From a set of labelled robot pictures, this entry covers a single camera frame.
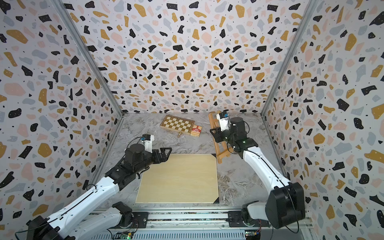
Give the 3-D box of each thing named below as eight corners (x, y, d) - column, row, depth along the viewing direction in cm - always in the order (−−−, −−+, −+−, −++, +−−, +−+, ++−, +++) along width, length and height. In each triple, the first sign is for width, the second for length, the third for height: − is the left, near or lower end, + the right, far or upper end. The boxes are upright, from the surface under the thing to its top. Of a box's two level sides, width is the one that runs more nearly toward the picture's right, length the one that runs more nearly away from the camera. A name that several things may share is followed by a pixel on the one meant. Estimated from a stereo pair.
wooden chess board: (159, 129, 115) (159, 126, 112) (166, 117, 123) (166, 114, 120) (189, 135, 111) (189, 132, 108) (194, 123, 119) (194, 120, 116)
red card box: (190, 136, 111) (190, 134, 109) (193, 126, 117) (193, 124, 115) (199, 137, 110) (199, 135, 108) (202, 127, 116) (202, 125, 114)
